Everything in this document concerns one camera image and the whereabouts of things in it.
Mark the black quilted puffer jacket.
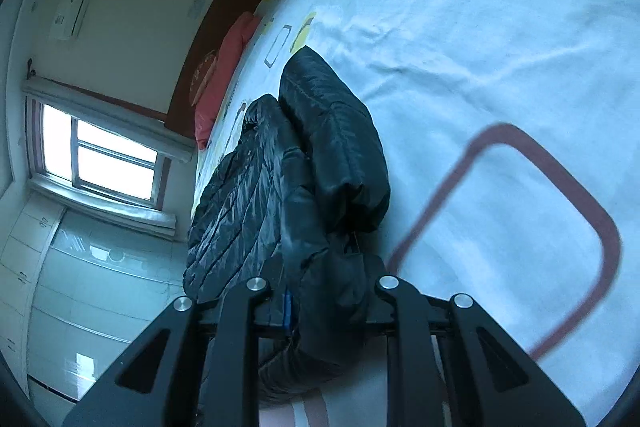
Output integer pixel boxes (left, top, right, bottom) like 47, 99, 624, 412
182, 48, 390, 404

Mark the glass sliding wardrobe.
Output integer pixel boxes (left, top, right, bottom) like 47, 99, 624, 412
1, 193, 186, 426

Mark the small patterned orange cushion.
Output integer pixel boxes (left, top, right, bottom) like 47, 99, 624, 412
189, 50, 217, 106

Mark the red pillow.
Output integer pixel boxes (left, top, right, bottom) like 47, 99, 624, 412
194, 12, 262, 150

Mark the left window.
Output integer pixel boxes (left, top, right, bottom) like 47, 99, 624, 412
26, 98, 170, 210

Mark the dark wooden headboard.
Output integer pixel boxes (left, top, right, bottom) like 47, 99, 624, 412
165, 0, 262, 139

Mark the patterned white bed sheet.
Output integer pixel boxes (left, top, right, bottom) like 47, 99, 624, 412
196, 0, 639, 426

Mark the wall power outlet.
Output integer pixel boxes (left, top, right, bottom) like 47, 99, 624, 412
188, 0, 205, 20

